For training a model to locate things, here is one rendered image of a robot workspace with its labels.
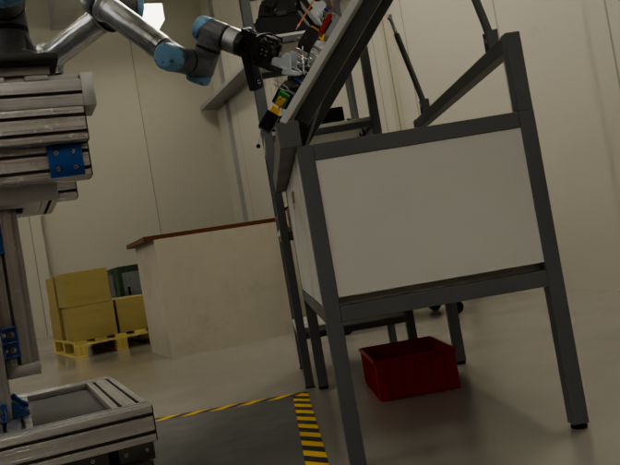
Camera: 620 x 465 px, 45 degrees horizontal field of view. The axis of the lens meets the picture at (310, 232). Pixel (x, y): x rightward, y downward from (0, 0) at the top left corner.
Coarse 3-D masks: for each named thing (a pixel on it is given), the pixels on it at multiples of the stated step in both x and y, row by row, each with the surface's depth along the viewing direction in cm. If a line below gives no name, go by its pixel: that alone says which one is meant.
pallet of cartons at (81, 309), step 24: (48, 288) 696; (72, 288) 615; (96, 288) 624; (72, 312) 614; (96, 312) 622; (120, 312) 632; (144, 312) 641; (72, 336) 615; (96, 336) 620; (120, 336) 626; (144, 336) 688
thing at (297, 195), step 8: (296, 160) 192; (296, 168) 198; (296, 176) 204; (296, 184) 210; (296, 192) 218; (296, 200) 226; (296, 208) 233; (304, 208) 190; (304, 216) 196; (304, 224) 203; (304, 232) 210; (304, 240) 216; (304, 248) 224; (312, 248) 188; (304, 256) 232; (312, 256) 194; (312, 264) 199; (312, 272) 206; (312, 280) 213; (312, 288) 220; (312, 296) 228; (320, 296) 187
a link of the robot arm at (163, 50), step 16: (80, 0) 224; (96, 0) 218; (112, 0) 219; (96, 16) 221; (112, 16) 217; (128, 16) 215; (128, 32) 214; (144, 32) 212; (160, 32) 212; (144, 48) 212; (160, 48) 206; (176, 48) 206; (160, 64) 207; (176, 64) 207; (192, 64) 212
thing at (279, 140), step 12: (276, 132) 188; (288, 132) 182; (276, 144) 202; (288, 144) 182; (300, 144) 182; (276, 156) 218; (288, 156) 196; (276, 168) 237; (288, 168) 223; (276, 180) 259; (288, 180) 258; (276, 192) 297
